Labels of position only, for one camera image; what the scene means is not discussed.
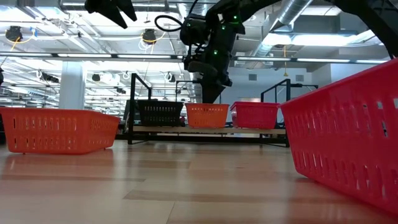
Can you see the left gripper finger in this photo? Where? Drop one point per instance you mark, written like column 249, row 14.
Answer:
column 105, row 7
column 129, row 9

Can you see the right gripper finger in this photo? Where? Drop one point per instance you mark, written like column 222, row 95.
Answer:
column 213, row 93

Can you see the orange plastic basket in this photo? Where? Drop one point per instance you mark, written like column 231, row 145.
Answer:
column 56, row 130
column 206, row 118

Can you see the red plastic basket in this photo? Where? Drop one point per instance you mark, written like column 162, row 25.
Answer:
column 342, row 133
column 255, row 103
column 255, row 119

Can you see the black plastic basket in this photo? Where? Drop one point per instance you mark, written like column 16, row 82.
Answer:
column 160, row 101
column 160, row 116

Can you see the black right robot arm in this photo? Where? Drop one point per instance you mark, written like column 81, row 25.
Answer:
column 227, row 34

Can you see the long ceiling light strip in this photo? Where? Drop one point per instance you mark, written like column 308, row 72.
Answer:
column 87, row 56

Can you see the white square pillar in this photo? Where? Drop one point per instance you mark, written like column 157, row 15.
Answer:
column 72, row 87

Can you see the bright ceiling light panel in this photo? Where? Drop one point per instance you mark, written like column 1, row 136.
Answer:
column 311, row 40

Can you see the wooden shelf with black frame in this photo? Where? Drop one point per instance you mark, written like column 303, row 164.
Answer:
column 202, row 130

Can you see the wall vent grille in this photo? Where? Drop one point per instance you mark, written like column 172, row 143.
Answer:
column 252, row 77
column 299, row 78

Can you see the black aluminium table frame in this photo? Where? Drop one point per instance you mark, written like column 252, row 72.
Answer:
column 186, row 139

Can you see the black background gantry frame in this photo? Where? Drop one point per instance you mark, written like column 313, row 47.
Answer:
column 304, row 85

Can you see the silver ventilation duct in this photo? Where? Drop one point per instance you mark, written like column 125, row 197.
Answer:
column 292, row 12

